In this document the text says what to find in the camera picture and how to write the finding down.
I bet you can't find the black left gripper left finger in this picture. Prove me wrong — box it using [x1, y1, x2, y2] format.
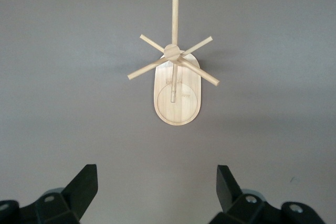
[0, 164, 99, 224]

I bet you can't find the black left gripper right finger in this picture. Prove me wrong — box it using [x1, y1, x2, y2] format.
[208, 165, 326, 224]

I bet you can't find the wooden cup rack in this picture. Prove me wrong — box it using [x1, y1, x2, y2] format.
[127, 0, 221, 127]

